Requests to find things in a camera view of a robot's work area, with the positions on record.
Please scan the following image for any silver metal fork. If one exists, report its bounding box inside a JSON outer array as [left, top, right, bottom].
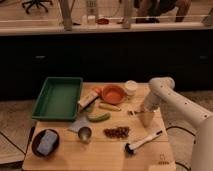
[[127, 110, 143, 116]]

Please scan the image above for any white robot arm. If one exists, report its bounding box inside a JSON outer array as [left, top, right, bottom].
[[139, 77, 213, 171]]

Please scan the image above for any white plastic cup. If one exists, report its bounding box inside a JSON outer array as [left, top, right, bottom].
[[124, 80, 138, 96]]

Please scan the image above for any small metal cup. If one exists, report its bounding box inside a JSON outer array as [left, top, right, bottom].
[[78, 127, 92, 144]]

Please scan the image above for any brown grape bunch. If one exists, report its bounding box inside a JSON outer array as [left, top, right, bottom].
[[103, 127, 130, 139]]

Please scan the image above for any black and white brush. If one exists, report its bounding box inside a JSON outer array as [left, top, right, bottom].
[[125, 130, 163, 155]]

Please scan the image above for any orange plastic bowl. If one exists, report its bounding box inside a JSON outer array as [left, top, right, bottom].
[[101, 84, 125, 105]]

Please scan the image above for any yellow corn piece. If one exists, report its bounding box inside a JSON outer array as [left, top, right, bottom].
[[99, 103, 121, 111]]

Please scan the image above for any green cucumber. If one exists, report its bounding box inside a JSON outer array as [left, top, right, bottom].
[[87, 113, 111, 122]]

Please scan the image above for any grey cloth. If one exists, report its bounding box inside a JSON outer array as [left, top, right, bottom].
[[68, 115, 89, 133]]

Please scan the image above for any green plastic tray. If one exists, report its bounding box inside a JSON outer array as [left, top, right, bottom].
[[32, 77, 83, 121]]

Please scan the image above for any blue sponge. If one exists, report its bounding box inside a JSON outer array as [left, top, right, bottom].
[[37, 130, 57, 156]]

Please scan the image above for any red object on counter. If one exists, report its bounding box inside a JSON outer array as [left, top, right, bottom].
[[97, 18, 109, 25]]

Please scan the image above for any person in background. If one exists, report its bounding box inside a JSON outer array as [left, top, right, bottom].
[[134, 0, 191, 23]]

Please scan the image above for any dark round plate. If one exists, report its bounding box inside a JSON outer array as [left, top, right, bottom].
[[32, 129, 60, 157]]

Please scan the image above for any black office chair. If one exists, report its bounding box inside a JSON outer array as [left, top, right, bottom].
[[22, 0, 53, 14]]

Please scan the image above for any black floor cable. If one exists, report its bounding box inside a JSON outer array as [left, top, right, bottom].
[[166, 125, 197, 138]]

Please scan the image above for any wooden post right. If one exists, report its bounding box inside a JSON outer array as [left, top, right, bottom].
[[122, 0, 133, 29]]

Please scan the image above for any wooden post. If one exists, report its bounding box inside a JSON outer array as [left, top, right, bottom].
[[59, 0, 72, 31], [122, 0, 133, 29]]

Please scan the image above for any wooden post left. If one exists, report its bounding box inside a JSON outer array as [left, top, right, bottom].
[[59, 0, 72, 31]]

